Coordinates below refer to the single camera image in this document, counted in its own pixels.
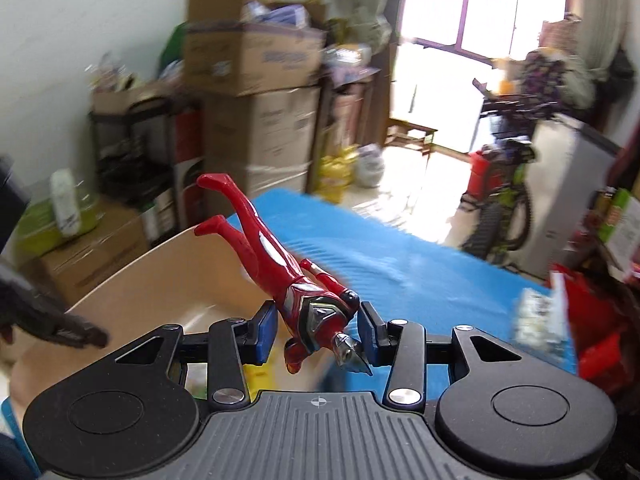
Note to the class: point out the blue silicone mat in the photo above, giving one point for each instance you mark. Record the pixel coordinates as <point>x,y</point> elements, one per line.
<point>425,285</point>

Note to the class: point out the black shelf rack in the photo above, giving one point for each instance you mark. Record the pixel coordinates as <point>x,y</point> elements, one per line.
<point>130,160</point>

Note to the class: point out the beige plastic bin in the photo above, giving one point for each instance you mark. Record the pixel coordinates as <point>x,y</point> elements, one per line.
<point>175,280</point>

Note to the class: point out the red action figure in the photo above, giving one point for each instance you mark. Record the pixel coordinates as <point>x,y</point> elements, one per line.
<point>300,300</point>

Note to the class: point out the green plastic container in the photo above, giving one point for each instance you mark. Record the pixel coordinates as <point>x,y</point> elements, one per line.
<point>35,225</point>

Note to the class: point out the red plastic bag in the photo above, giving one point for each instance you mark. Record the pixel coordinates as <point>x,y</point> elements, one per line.
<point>600,345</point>

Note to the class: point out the pile of clothes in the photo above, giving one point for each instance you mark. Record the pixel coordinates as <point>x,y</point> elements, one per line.
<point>555,80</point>

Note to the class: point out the white freezer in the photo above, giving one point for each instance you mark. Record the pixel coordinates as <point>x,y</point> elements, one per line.
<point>570,185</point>

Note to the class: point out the brown cardboard box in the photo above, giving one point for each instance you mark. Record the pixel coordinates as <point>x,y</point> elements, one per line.
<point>100,260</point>

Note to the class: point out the blue-print cardboard box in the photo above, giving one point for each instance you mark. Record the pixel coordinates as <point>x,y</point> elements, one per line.
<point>250,60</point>

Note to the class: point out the white tissue pack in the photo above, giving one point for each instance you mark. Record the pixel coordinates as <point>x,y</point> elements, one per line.
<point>537,320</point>

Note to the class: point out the white plastic bag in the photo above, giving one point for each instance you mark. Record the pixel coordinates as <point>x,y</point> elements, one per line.
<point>371,165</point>

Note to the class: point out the green and white box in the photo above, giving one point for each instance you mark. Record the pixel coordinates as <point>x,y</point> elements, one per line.
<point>620,225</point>

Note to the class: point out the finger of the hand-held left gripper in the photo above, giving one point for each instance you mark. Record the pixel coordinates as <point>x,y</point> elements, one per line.
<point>50,322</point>

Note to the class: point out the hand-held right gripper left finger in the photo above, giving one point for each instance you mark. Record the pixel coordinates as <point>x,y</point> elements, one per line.
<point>262,335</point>

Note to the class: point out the red and white appliance box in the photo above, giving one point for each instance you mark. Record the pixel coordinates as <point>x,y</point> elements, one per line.
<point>189,160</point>

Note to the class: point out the green and black bicycle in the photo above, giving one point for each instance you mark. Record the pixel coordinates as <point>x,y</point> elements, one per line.
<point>500,220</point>

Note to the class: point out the large printed cardboard box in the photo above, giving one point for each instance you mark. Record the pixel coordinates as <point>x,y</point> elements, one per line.
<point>265,125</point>

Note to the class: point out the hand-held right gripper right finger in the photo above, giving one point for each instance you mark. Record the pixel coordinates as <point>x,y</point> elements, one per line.
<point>370,332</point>

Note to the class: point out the plastic-wrapped cardboard box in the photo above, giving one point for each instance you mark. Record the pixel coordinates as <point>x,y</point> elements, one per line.
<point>270,180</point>

